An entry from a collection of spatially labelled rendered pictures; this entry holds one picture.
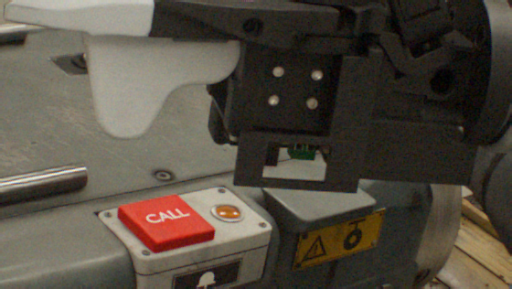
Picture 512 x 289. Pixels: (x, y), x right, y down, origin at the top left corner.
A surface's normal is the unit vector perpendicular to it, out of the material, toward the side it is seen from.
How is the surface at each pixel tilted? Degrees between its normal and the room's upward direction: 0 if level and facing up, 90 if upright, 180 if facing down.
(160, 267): 90
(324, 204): 0
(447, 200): 69
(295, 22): 83
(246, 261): 90
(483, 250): 0
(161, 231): 0
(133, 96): 82
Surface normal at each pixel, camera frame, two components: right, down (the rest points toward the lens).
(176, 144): 0.17, -0.88
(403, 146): 0.19, 0.35
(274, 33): 0.44, 0.36
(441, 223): 0.62, 0.26
